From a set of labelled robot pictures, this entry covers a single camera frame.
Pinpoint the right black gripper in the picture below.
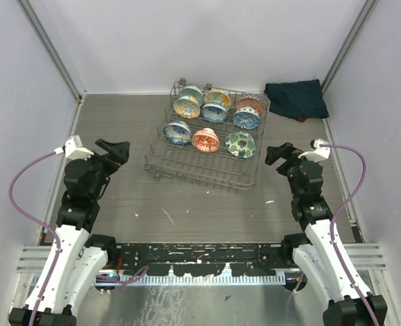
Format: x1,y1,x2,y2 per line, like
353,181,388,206
265,142,309,200

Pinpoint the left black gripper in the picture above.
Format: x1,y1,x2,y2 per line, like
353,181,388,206
82,139,130,200

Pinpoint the green leaf pattern bowl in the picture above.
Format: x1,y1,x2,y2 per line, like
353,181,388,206
225,131,256,159

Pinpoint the blue floral bowl front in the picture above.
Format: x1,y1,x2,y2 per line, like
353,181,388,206
163,121,192,145

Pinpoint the orange floral bowl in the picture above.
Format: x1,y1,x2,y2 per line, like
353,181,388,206
191,128,220,153

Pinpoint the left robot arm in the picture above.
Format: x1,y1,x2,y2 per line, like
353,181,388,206
8,135,130,325

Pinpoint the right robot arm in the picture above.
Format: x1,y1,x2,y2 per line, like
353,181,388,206
265,139,387,325

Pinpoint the blue white diamond bowl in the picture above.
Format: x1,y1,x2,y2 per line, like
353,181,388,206
232,106,261,130

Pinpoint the dark blue cloth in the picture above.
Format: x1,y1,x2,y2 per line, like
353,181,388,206
264,79,329,122

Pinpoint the red blue zigzag bowl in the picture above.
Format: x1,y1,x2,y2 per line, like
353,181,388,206
235,94,264,116

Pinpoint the blue floral bowl middle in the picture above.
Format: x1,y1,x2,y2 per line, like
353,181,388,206
200,102,228,124

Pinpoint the yellow bowl with leaves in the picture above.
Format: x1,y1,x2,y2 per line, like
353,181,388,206
204,89,232,110

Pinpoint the yellow blue floral bowl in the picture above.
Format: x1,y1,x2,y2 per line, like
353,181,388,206
173,95,201,119

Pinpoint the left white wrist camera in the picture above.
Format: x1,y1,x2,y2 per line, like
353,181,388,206
54,135,94,160

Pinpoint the grey wire dish rack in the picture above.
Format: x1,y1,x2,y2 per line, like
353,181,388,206
145,78,271,189

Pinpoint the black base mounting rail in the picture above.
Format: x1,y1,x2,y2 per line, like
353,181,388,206
105,242,298,277

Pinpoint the white slotted cable duct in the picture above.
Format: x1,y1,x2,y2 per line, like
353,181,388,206
33,271,286,287

